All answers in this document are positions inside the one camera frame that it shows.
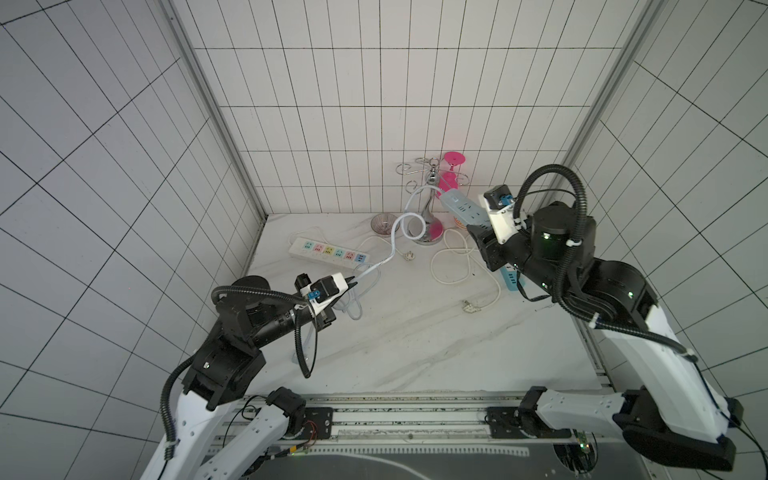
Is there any light blue power cord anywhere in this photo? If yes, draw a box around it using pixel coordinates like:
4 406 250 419
332 191 448 320

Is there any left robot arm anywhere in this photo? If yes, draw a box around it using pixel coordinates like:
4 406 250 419
142 273 356 479

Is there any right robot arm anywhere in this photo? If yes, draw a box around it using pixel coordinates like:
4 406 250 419
468 164 743 472

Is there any teal USB power strip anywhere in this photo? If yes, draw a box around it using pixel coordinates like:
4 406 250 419
500 264 520 292

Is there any white strip with colourful sockets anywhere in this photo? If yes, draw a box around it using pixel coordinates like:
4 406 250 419
288 237 369 270

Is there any pink plastic goblet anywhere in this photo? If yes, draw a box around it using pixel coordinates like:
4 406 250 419
438 151 466 192

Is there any striped grey bowl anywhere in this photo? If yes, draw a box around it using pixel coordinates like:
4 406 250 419
370 213 397 236

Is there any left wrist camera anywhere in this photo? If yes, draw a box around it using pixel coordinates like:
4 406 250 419
295 273 349 316

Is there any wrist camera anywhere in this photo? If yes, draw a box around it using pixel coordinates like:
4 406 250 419
295 273 349 316
480 185 522 245

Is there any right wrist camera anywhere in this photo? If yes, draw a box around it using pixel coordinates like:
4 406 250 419
480 185 522 245

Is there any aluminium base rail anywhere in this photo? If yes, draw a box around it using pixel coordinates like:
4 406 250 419
280 392 595 447

